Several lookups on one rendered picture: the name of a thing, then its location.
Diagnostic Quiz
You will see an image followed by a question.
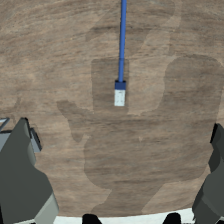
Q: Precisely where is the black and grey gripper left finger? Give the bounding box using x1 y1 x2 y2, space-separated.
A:
0 117 59 224

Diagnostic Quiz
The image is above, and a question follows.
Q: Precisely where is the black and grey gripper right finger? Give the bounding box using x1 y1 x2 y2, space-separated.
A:
192 123 224 224

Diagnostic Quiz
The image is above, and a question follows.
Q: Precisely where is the blue cable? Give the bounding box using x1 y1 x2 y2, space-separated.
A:
118 0 127 82

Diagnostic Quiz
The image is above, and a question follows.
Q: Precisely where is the white network cable plug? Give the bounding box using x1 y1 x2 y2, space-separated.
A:
115 80 126 106

